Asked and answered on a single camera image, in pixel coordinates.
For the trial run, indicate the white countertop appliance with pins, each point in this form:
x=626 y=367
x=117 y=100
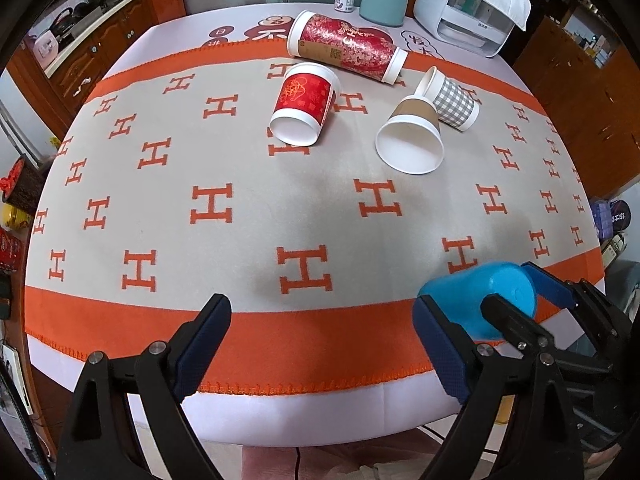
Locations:
x=472 y=25

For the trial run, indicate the blue plastic cup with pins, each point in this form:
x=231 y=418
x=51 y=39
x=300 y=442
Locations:
x=460 y=295

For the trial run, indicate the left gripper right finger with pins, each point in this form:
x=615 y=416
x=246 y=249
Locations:
x=541 y=441

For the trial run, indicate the teal canister with lid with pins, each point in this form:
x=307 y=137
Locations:
x=384 y=12

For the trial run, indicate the pink rice cooker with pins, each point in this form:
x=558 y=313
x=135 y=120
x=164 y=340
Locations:
x=44 y=47

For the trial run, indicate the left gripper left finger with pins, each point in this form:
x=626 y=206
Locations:
x=99 y=440

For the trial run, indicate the brown sleeve paper cup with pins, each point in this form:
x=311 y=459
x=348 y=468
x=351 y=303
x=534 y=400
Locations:
x=409 y=141

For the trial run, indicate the dark wooden side cabinet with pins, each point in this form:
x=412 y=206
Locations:
x=594 y=109

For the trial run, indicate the small red paper cup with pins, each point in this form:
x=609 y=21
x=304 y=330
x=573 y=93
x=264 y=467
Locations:
x=303 y=104

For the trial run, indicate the grey checked paper cup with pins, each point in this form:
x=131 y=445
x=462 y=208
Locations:
x=453 y=105

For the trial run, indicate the orange H-pattern blanket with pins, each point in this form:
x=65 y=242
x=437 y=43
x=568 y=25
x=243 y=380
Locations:
x=310 y=209

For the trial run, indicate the wooden kitchen cabinet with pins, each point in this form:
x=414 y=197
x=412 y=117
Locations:
x=92 y=35

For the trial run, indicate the tall red patterned cup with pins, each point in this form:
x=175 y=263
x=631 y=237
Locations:
x=338 y=43

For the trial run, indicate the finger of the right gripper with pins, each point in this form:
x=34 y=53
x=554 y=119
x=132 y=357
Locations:
x=517 y=328
x=555 y=284

